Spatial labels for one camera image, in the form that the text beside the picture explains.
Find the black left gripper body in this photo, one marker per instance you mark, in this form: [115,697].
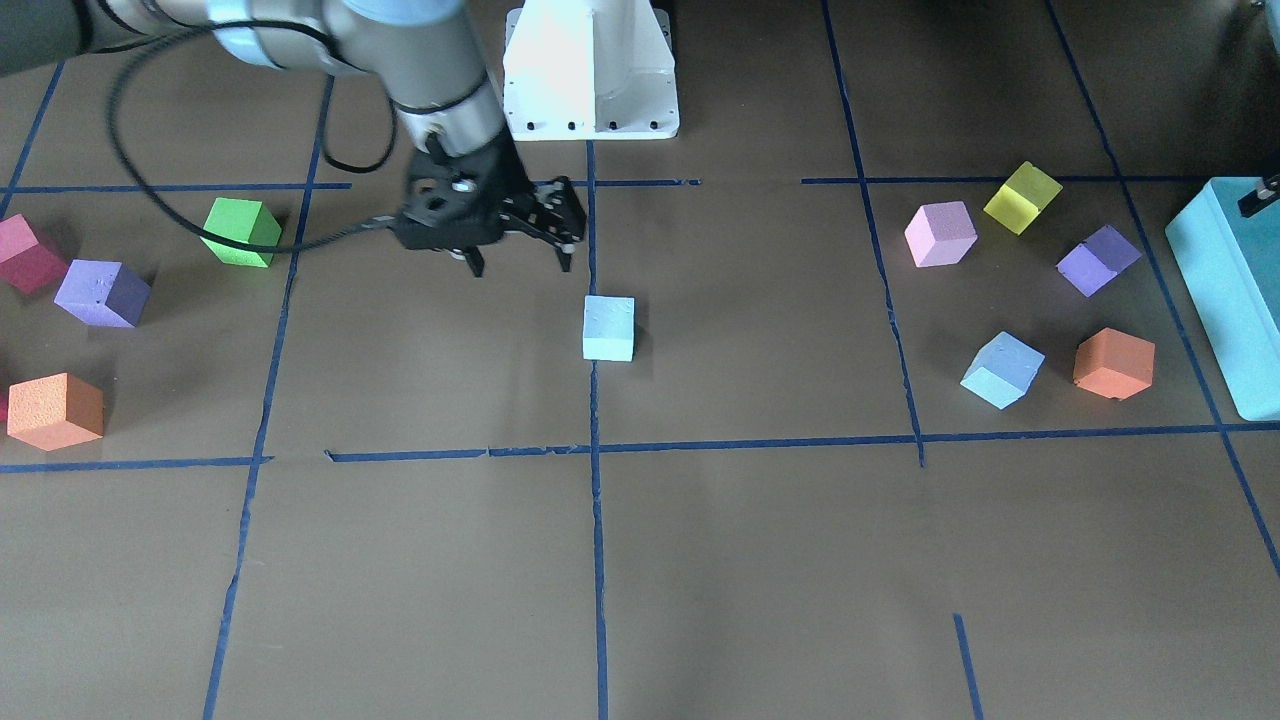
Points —
[1251,204]

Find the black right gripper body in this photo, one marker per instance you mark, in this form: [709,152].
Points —
[503,177]

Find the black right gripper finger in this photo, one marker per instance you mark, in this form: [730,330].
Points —
[475,261]
[564,255]

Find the light blue foam block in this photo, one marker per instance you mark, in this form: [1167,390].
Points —
[608,329]
[1002,370]

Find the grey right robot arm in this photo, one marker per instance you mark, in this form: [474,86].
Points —
[425,54]

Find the teal plastic bin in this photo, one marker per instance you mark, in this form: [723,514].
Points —
[1231,267]

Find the purple foam block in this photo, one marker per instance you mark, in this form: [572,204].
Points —
[103,294]
[1099,259]

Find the green foam block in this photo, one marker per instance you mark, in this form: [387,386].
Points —
[242,221]

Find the orange foam block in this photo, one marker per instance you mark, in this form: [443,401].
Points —
[1114,364]
[56,411]

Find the yellow foam block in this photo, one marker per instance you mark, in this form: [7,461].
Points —
[1022,198]

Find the pink foam block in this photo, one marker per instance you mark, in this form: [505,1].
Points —
[940,234]

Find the crimson foam block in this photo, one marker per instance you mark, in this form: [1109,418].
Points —
[29,262]

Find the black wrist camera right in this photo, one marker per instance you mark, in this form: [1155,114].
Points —
[446,213]

